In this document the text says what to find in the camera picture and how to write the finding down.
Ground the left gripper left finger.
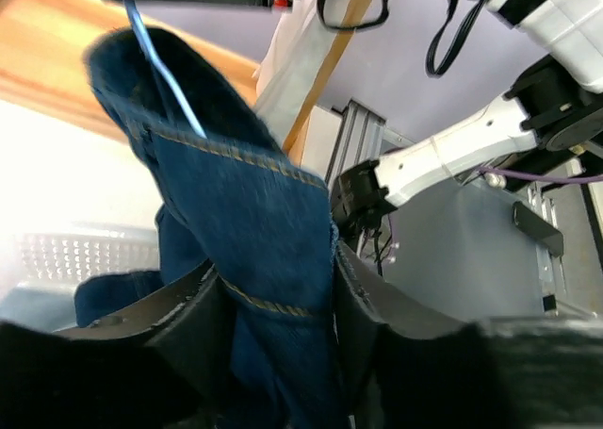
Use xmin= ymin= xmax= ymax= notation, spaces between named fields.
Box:
xmin=58 ymin=261 xmax=236 ymax=428

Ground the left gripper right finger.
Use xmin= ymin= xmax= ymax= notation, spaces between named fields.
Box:
xmin=334 ymin=244 xmax=476 ymax=428

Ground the dark denim skirt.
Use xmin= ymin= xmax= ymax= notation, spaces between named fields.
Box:
xmin=87 ymin=28 xmax=349 ymax=428

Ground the white plastic basket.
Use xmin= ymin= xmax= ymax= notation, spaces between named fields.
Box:
xmin=1 ymin=223 xmax=159 ymax=332

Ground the wooden clothes rack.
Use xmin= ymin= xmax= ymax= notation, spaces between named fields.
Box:
xmin=0 ymin=0 xmax=383 ymax=166

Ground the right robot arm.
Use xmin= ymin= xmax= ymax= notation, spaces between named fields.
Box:
xmin=90 ymin=0 xmax=602 ymax=236

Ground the aluminium frame rail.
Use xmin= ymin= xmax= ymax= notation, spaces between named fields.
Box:
xmin=325 ymin=99 xmax=414 ymax=188

